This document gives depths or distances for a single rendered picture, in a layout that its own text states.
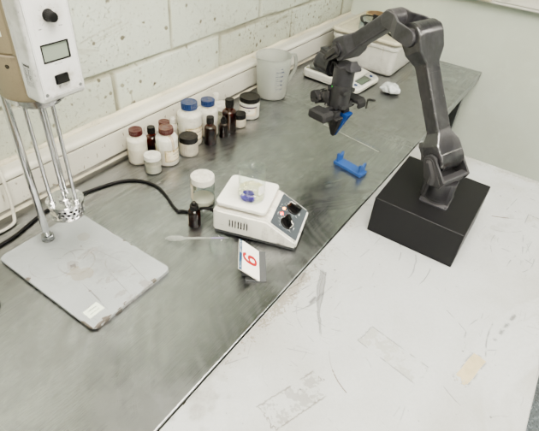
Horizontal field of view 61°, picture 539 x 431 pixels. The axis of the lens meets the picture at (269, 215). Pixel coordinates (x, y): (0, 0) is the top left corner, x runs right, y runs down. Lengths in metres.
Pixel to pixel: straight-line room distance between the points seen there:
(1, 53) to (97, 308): 0.47
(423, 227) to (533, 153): 1.39
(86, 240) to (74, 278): 0.11
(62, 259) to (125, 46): 0.59
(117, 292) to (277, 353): 0.34
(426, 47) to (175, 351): 0.77
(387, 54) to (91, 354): 1.59
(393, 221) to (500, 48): 1.34
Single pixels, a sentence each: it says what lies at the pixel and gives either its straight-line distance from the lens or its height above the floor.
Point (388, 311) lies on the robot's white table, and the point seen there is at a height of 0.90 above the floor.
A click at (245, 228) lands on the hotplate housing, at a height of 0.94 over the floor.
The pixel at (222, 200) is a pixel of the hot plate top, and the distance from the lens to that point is 1.03.
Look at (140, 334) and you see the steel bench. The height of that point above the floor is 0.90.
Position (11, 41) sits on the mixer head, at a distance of 0.75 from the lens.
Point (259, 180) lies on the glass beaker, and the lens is 0.99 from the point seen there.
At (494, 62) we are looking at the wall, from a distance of 2.31.
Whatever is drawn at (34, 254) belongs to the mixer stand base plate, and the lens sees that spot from 1.09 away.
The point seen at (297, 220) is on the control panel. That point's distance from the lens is 1.07.
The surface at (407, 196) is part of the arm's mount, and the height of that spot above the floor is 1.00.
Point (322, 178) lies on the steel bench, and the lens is 1.29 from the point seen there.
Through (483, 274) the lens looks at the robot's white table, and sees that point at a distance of 1.14.
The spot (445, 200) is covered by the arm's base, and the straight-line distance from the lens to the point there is 1.11.
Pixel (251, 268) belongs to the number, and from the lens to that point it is 0.97.
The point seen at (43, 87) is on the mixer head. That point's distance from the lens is 0.74.
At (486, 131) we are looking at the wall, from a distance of 2.41.
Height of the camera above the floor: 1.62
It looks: 39 degrees down
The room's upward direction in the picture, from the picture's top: 5 degrees clockwise
